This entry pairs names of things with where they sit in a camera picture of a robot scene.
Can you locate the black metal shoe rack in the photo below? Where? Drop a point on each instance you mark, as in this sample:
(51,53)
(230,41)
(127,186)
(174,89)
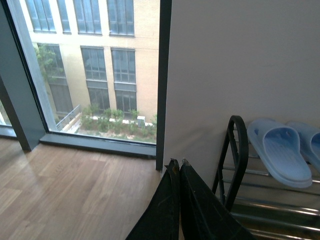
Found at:
(269,209)

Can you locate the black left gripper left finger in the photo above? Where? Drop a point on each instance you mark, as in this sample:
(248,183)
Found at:
(160,221)

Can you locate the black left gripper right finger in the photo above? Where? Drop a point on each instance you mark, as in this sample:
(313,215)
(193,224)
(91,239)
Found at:
(203,217)

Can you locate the light blue slipper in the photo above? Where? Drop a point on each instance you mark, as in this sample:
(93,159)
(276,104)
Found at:
(309,142)
(278,146)

